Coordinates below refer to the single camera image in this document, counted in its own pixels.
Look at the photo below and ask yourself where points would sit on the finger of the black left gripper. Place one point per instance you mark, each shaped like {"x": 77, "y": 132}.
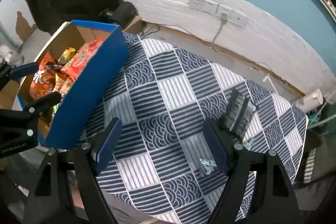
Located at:
{"x": 33, "y": 110}
{"x": 9, "y": 72}

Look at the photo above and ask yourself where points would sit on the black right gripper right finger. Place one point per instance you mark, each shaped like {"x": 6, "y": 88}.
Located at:
{"x": 258, "y": 189}

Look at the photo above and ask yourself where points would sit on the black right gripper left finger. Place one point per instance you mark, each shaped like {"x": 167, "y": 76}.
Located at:
{"x": 51, "y": 200}

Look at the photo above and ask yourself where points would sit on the large orange snack bag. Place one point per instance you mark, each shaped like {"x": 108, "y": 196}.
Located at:
{"x": 44, "y": 79}

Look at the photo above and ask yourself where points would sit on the red snack bag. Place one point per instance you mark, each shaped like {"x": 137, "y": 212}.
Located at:
{"x": 76, "y": 65}

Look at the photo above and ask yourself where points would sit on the long yellow cracker pack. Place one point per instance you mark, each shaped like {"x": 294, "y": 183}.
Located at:
{"x": 66, "y": 56}

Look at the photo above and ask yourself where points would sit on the blue cardboard box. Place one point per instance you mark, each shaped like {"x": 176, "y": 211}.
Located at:
{"x": 85, "y": 94}

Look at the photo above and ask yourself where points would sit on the silver black snack pack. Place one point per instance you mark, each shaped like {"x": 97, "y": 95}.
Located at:
{"x": 236, "y": 118}

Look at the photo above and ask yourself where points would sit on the orange fries snack bag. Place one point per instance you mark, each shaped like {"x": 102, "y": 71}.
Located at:
{"x": 63, "y": 83}

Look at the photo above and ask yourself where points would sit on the navy white patterned tablecloth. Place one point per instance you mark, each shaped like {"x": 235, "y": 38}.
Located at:
{"x": 162, "y": 95}

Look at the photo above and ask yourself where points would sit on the black bag on floor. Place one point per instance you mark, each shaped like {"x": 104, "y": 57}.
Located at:
{"x": 122, "y": 16}

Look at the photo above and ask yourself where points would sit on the white wall socket strip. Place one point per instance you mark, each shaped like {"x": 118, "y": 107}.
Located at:
{"x": 220, "y": 11}

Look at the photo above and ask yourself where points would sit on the grey plug with cable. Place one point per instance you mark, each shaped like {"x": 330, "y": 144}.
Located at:
{"x": 223, "y": 20}

